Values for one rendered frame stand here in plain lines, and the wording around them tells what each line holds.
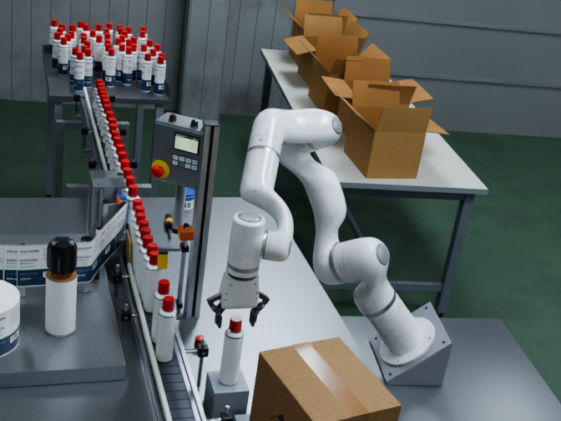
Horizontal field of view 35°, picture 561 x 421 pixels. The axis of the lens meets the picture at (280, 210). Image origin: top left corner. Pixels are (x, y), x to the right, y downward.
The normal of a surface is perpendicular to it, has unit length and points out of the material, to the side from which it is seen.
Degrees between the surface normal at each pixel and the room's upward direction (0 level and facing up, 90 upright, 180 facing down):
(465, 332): 0
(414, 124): 100
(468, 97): 90
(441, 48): 90
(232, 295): 92
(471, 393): 0
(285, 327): 0
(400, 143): 91
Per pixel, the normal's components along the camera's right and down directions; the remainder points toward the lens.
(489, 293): 0.13, -0.89
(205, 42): 0.17, 0.45
